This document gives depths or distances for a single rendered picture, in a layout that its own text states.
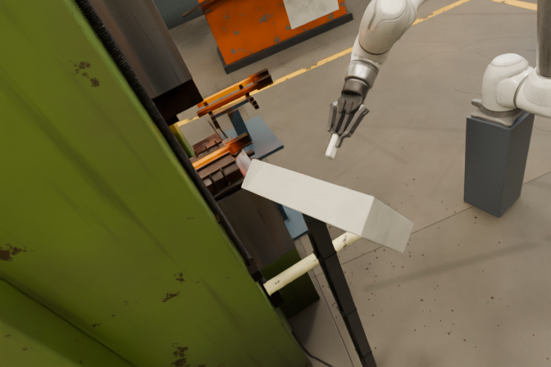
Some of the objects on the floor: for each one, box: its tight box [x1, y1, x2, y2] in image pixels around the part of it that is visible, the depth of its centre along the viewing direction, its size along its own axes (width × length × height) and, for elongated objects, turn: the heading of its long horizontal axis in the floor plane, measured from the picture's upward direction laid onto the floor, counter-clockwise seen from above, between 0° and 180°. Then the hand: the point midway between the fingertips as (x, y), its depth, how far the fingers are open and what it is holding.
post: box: [302, 213, 377, 367], centre depth 114 cm, size 4×4×108 cm
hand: (333, 146), depth 100 cm, fingers closed
